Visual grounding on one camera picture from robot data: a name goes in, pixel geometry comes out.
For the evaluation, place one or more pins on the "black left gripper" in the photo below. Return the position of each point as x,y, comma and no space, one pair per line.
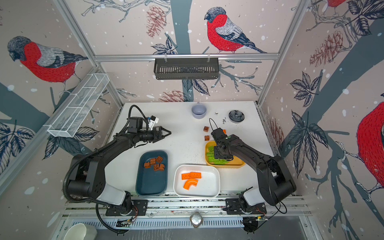
156,138

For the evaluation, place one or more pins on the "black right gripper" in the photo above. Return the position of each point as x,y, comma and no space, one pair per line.
216,153

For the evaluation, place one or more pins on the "green long lego brick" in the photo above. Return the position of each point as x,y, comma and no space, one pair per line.
220,162

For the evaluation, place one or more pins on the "brown lego brick front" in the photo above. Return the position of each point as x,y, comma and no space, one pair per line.
159,159

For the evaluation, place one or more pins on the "orange lego brick top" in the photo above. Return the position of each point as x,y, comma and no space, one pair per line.
195,175

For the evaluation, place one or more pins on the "orange curved lego arch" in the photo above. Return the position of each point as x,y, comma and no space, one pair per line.
190,183

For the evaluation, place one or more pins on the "orange lego plate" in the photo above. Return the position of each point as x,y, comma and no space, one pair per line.
186,176

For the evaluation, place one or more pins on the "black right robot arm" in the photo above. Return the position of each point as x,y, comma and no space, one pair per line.
275,182

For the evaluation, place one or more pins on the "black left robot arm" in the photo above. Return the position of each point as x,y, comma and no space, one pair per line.
85,181

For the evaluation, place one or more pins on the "yellow rectangular tray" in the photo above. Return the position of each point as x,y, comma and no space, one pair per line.
235,163

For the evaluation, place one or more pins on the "white rectangular tray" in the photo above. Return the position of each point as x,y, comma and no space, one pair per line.
208,186

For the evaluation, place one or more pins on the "lavender plastic cup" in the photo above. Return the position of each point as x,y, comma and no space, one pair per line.
199,111

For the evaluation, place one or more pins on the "dark teal rectangular tray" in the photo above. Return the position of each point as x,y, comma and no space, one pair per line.
150,180

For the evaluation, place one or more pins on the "round silver knob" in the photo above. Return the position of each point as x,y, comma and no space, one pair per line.
196,219

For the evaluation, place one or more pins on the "white bowl at bottom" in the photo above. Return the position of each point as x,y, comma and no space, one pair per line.
81,232

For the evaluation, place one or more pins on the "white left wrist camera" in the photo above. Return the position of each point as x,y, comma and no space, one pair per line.
152,121

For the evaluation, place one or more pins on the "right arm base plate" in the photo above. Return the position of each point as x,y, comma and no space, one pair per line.
241,207

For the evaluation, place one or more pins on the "black hanging wire basket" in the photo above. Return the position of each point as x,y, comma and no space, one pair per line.
187,69

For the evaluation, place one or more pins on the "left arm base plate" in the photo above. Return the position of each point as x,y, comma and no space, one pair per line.
128,208

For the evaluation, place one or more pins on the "white wire mesh basket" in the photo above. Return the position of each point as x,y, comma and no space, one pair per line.
81,102

